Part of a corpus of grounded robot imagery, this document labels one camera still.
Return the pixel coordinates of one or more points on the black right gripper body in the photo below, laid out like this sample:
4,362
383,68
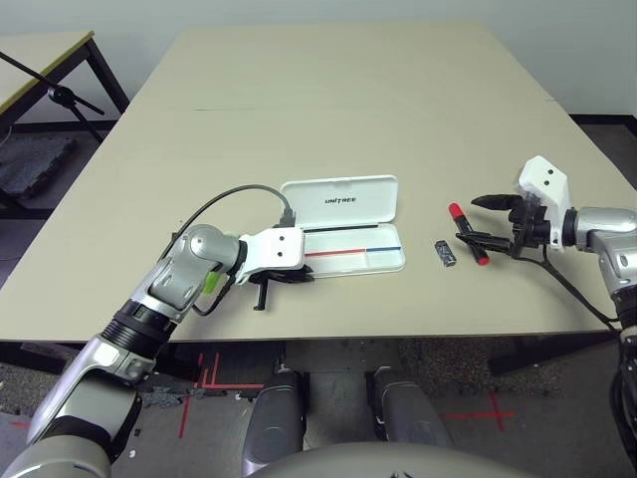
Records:
532,229

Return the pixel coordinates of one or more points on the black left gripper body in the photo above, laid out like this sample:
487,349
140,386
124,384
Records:
261,299

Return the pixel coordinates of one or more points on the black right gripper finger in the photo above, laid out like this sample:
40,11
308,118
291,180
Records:
488,241
497,202

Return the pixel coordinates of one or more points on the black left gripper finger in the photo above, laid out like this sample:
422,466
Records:
293,271
293,280

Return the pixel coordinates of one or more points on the red and black marker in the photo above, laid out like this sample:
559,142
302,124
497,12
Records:
457,213

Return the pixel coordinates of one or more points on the black eraser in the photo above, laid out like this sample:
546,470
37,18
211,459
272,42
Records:
446,254

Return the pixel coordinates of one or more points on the white plastic pencil case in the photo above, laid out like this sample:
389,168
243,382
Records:
348,199

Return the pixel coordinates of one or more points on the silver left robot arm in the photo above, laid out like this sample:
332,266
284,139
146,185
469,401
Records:
184,269

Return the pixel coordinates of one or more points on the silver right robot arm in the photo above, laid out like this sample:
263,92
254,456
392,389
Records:
607,234

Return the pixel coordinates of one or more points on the red tape lines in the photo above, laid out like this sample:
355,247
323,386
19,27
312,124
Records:
214,384

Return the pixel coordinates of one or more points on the grey left robot leg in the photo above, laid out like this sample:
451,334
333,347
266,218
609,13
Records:
274,423

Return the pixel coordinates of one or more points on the grey robot leg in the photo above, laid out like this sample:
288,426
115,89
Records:
408,408
274,423

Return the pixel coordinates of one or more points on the grey right robot leg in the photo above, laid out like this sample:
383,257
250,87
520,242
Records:
408,408

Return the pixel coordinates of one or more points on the red tape cross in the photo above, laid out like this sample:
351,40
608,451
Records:
495,414

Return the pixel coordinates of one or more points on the grey robot torso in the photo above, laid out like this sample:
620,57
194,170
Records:
348,463

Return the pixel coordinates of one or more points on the dark foam floor mat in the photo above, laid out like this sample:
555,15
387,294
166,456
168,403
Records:
35,159

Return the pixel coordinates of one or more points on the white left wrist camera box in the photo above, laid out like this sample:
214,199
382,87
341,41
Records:
278,246

